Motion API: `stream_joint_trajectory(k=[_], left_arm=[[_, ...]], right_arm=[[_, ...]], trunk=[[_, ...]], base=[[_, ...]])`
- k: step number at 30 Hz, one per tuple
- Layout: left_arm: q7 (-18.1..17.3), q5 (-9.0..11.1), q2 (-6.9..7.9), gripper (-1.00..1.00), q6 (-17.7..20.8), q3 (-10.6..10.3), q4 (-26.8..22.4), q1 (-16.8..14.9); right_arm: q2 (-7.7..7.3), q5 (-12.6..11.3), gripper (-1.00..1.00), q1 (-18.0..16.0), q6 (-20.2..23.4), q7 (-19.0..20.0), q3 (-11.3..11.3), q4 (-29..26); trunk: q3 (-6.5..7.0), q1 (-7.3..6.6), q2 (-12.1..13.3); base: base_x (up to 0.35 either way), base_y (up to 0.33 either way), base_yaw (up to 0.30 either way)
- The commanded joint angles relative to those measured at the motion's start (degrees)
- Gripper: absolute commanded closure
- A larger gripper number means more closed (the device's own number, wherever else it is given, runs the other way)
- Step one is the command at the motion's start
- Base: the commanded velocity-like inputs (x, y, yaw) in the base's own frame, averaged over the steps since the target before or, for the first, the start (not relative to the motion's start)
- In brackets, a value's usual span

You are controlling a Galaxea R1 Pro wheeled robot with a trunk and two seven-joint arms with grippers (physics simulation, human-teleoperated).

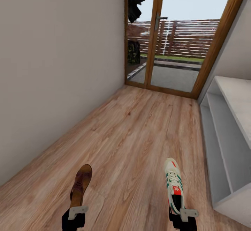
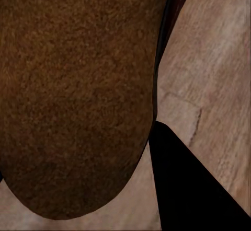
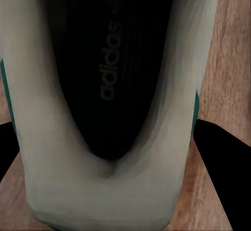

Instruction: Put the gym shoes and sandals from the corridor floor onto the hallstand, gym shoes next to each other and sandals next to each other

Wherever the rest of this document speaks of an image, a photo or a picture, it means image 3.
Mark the gym shoe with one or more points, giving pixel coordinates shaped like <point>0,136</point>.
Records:
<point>104,98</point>

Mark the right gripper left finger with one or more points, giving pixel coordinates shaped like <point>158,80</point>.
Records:
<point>9,147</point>

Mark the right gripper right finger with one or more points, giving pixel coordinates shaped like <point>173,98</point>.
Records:
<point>228,162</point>

